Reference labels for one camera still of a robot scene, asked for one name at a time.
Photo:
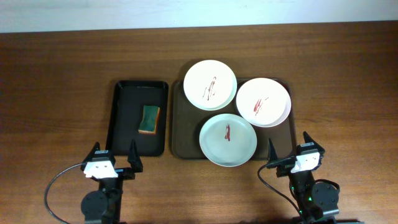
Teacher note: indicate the black plastic tray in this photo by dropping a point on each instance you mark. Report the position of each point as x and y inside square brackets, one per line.
[130, 98]

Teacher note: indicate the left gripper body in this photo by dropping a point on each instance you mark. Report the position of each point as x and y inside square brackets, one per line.
[123, 173]

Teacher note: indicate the pink plate with red smear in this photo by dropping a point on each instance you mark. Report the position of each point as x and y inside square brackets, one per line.
[263, 102]

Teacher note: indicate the cream plate with red smear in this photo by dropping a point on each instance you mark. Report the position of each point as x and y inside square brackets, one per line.
[210, 85]

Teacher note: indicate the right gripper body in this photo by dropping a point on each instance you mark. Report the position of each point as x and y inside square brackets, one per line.
[285, 164]

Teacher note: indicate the grey plate with red smear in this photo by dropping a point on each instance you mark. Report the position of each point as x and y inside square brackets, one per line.
[228, 140]

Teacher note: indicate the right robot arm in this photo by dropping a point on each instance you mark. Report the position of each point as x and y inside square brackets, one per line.
[315, 201]

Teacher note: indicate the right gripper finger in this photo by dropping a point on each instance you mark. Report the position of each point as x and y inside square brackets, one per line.
[311, 144]
[272, 153]

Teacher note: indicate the brown serving tray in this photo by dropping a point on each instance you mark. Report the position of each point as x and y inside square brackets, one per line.
[187, 121]

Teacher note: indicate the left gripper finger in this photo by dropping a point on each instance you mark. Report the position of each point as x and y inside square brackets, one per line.
[134, 159]
[90, 155]

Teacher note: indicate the green orange sponge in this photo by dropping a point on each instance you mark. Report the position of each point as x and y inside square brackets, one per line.
[149, 120]

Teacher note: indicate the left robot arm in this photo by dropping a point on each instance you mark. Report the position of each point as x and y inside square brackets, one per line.
[103, 206]

